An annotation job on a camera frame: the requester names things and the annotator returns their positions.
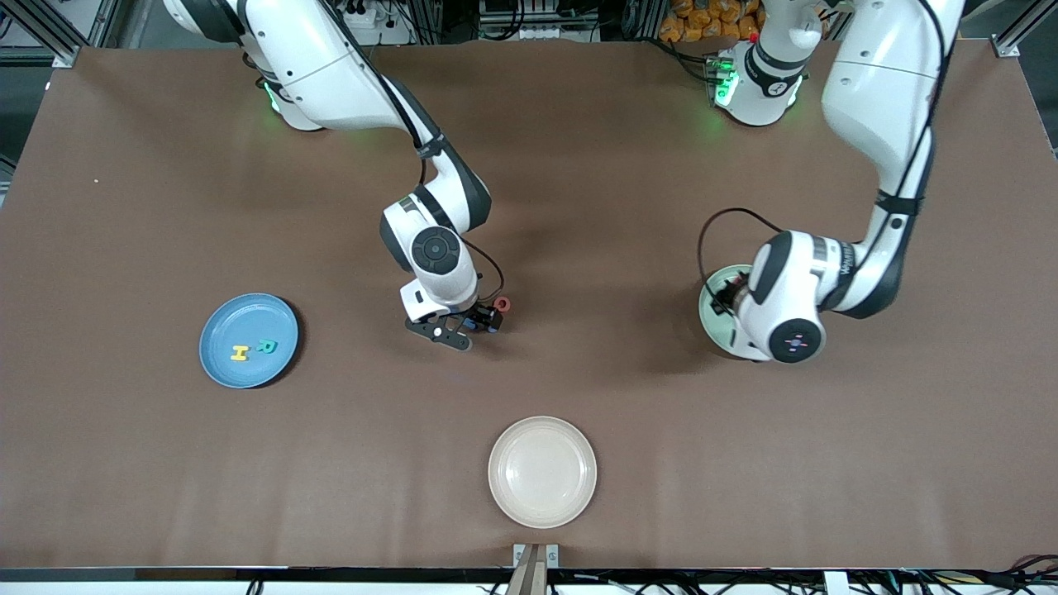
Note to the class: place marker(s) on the blue plate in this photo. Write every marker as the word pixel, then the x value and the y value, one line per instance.
pixel 240 322

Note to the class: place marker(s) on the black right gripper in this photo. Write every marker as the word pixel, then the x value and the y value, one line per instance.
pixel 478 315

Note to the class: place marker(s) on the metal table edge bracket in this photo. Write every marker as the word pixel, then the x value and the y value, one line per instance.
pixel 536 570

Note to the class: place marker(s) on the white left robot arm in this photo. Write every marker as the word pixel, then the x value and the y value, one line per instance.
pixel 876 91

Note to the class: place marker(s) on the red uppercase letter Q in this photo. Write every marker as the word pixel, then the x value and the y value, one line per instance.
pixel 506 302

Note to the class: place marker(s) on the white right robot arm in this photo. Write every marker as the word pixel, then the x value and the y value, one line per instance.
pixel 331 74

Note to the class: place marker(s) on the yellow uppercase letter H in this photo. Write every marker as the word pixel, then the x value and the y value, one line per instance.
pixel 239 354

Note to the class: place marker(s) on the white power strip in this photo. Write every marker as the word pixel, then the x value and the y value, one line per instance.
pixel 372 18

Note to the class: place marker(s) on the beige plate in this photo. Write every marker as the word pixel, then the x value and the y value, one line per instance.
pixel 541 471

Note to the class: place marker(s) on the orange mesh bag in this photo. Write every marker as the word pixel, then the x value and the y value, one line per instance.
pixel 702 21

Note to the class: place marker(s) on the green uppercase letter R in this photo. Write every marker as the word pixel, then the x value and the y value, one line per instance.
pixel 262 346

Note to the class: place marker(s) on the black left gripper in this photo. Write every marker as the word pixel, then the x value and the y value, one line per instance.
pixel 731 295

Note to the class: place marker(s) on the aluminium frame profile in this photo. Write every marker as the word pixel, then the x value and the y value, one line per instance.
pixel 1025 25
pixel 50 29

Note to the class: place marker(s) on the green plate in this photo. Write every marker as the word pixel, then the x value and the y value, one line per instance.
pixel 711 326

